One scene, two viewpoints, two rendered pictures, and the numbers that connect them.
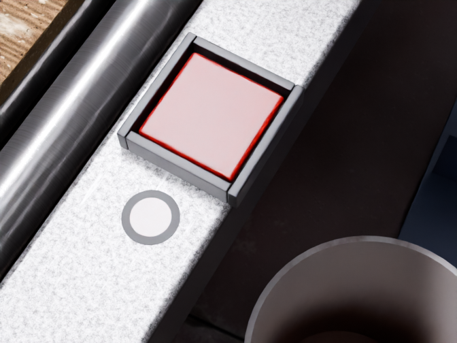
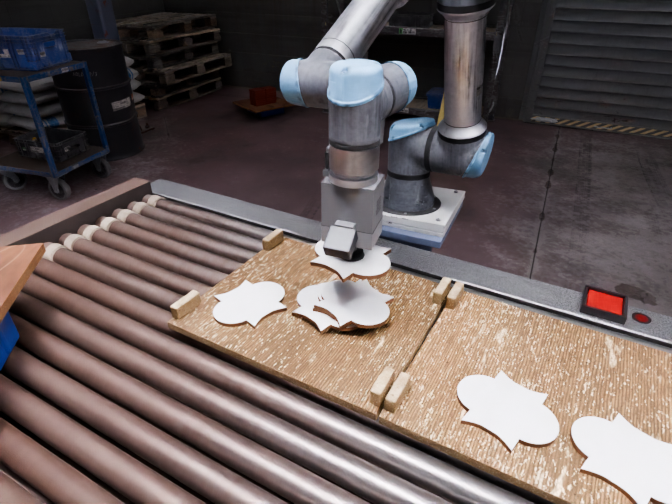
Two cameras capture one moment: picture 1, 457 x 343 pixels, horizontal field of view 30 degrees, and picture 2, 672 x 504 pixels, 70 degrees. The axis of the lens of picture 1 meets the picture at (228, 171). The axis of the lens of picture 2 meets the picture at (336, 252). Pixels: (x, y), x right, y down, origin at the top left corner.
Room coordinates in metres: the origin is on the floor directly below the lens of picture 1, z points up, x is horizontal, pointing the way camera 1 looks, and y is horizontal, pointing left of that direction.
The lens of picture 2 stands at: (0.78, 0.69, 1.49)
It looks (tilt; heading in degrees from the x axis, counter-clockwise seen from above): 32 degrees down; 267
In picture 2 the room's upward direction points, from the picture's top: straight up
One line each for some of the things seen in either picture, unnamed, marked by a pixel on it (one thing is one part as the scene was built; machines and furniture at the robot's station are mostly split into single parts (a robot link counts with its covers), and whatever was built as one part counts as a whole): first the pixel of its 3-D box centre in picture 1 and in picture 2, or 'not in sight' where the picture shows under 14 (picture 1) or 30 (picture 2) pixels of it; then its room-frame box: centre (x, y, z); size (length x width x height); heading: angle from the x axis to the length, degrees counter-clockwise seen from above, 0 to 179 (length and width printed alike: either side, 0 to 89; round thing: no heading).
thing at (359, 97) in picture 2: not in sight; (356, 103); (0.71, 0.01, 1.31); 0.09 x 0.08 x 0.11; 57
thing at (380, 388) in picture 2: not in sight; (382, 385); (0.68, 0.21, 0.95); 0.06 x 0.02 x 0.03; 57
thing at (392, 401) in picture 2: not in sight; (397, 392); (0.66, 0.22, 0.95); 0.06 x 0.02 x 0.03; 57
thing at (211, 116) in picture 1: (212, 118); (603, 304); (0.22, 0.01, 0.92); 0.06 x 0.06 x 0.01; 57
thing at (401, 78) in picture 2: not in sight; (375, 89); (0.67, -0.08, 1.31); 0.11 x 0.11 x 0.08; 57
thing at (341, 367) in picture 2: not in sight; (316, 306); (0.77, -0.01, 0.93); 0.41 x 0.35 x 0.02; 147
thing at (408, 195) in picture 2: not in sight; (407, 185); (0.51, -0.51, 0.95); 0.15 x 0.15 x 0.10
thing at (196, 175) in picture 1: (211, 117); (604, 303); (0.22, 0.01, 0.92); 0.08 x 0.08 x 0.02; 57
